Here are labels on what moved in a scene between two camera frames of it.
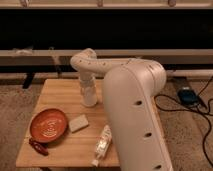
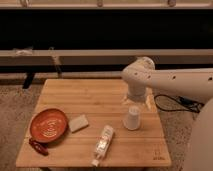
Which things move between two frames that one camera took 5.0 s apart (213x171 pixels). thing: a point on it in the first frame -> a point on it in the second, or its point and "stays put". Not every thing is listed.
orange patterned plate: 48,125 stays put
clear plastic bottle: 102,144 stays put
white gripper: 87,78 -> 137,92
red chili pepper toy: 39,146 stays put
